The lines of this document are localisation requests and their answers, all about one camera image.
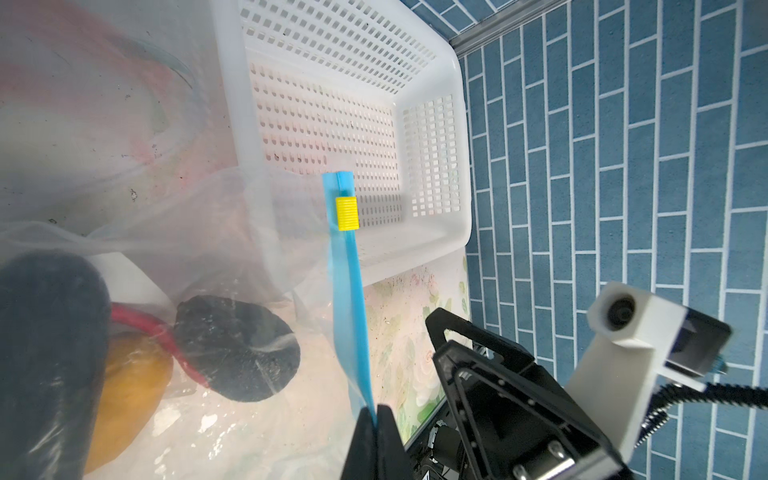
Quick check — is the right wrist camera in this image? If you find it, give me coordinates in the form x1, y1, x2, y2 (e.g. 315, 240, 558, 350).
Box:
565, 282, 732, 461

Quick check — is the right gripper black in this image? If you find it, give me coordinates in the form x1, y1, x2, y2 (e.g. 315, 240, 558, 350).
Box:
425, 308, 633, 479

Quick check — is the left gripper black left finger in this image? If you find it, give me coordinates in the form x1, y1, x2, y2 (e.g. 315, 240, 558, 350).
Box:
340, 407, 378, 480

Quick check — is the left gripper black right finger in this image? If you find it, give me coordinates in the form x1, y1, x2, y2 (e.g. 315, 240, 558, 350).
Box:
376, 404, 414, 480

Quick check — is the red toy chili pepper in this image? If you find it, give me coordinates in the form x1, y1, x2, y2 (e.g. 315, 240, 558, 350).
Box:
111, 303, 210, 388

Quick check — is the black toy eggplant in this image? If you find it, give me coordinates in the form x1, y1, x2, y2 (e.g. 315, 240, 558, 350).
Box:
1, 251, 111, 479

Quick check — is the clear zip top bag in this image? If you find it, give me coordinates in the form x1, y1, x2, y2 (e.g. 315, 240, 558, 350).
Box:
1, 1, 364, 479

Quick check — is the yellow toy fruit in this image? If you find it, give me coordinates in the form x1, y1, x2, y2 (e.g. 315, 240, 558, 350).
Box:
85, 333, 173, 474

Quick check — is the white plastic mesh basket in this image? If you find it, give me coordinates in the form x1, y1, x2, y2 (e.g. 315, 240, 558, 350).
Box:
225, 1, 471, 284

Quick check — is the black toy avocado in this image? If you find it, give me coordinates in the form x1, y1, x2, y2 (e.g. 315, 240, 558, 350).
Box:
173, 295, 301, 402

